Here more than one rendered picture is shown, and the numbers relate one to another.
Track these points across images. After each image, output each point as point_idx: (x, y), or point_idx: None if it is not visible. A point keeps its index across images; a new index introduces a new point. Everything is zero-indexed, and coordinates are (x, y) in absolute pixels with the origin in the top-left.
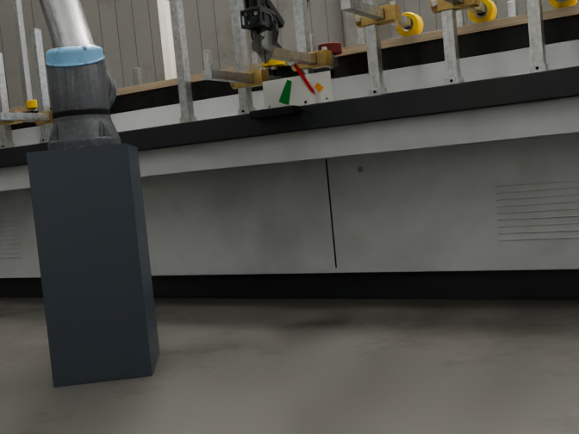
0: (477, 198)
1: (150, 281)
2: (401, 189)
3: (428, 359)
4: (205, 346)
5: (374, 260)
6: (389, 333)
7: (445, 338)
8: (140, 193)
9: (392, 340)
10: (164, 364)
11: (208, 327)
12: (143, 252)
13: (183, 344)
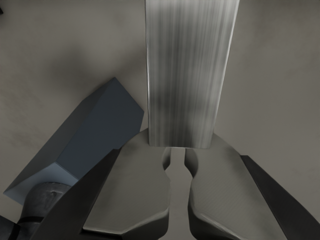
0: None
1: (109, 103)
2: None
3: (278, 68)
4: (132, 58)
5: None
6: (247, 7)
7: (288, 19)
8: (92, 145)
9: (252, 28)
10: (136, 95)
11: (90, 2)
12: (119, 131)
13: (113, 55)
